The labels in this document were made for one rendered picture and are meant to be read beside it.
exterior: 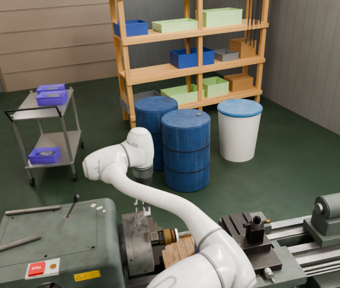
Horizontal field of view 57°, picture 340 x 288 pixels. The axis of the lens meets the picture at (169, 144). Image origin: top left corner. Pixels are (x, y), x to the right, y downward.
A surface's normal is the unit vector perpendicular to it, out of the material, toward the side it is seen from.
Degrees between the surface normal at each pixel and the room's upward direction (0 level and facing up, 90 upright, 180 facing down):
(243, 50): 90
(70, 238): 0
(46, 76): 90
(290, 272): 0
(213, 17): 90
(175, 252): 0
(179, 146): 90
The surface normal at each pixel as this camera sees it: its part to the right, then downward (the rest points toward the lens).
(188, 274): 0.04, -0.77
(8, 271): -0.04, -0.88
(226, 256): 0.24, -0.78
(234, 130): -0.40, 0.51
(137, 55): 0.35, 0.43
